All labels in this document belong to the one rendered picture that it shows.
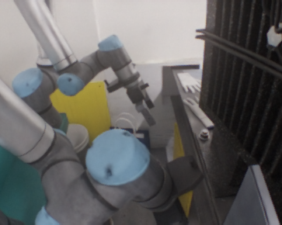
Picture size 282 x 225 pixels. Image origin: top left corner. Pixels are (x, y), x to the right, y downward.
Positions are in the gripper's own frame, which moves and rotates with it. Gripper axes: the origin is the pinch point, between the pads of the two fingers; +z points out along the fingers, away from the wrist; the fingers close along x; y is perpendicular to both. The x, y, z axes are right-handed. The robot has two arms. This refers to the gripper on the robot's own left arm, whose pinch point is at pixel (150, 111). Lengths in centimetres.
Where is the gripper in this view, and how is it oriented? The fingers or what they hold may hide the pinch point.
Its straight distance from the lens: 79.8
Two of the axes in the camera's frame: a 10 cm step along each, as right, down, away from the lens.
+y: 8.8, -4.2, -2.4
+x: 0.2, -4.8, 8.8
